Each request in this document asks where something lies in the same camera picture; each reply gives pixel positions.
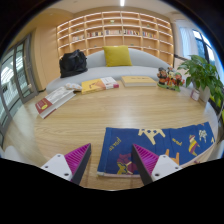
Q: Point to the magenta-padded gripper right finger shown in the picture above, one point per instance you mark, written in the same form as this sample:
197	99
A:
150	161

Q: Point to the black bag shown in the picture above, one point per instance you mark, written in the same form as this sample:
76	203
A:
72	63

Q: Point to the long ceiling light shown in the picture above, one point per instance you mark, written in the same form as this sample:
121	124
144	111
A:
122	2

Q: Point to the small white labelled cup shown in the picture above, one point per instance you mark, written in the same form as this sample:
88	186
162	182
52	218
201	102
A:
195	94

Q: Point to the flat yellow book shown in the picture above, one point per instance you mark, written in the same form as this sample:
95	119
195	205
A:
138	81

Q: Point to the green potted plant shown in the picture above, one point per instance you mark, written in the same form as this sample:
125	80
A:
203	75

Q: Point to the small white packet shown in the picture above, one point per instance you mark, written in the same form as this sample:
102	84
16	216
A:
73	86

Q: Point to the wooden wall shelf unit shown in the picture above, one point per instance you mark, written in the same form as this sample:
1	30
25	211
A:
115	36

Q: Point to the glass door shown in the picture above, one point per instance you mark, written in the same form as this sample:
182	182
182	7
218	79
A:
15	76

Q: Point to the grey curved sofa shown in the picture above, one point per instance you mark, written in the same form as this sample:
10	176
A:
100	71

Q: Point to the yellow cushion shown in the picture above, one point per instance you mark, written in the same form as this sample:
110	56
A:
116	56

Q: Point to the blue printed towel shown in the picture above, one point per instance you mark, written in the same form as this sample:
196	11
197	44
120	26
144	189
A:
160	146

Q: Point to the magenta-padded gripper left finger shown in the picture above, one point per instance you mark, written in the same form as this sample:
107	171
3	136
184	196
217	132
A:
74	160

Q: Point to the yellow and red book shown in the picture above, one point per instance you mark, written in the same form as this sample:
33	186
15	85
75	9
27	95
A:
98	85

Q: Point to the colourful figurine group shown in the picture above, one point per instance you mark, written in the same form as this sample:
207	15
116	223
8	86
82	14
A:
170	79

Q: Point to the dark-framed window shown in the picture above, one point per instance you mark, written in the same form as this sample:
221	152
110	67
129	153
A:
204	46

